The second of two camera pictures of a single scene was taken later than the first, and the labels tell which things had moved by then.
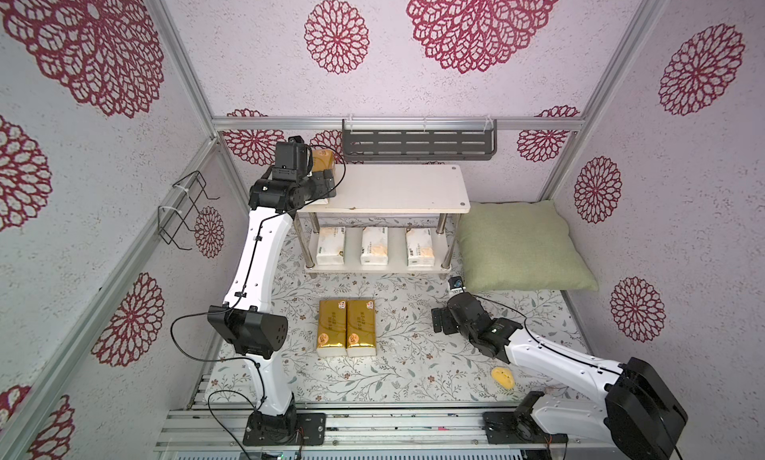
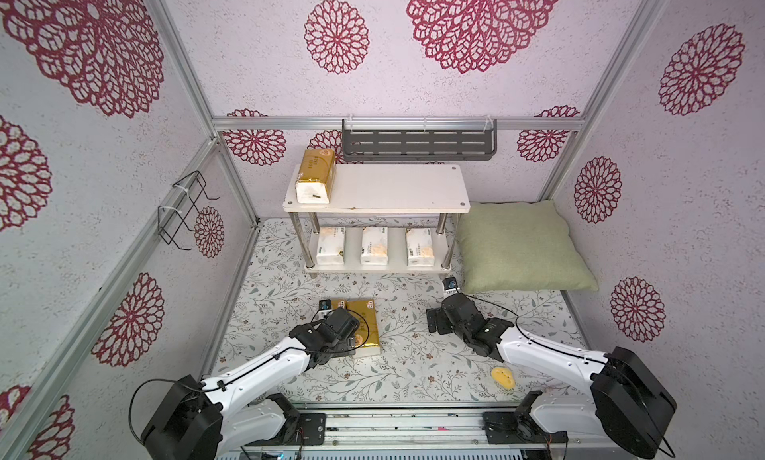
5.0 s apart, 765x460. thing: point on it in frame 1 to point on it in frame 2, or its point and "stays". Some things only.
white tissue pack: (375, 246) stays
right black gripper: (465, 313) stays
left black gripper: (324, 182) to (348, 347)
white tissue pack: (419, 244) stays
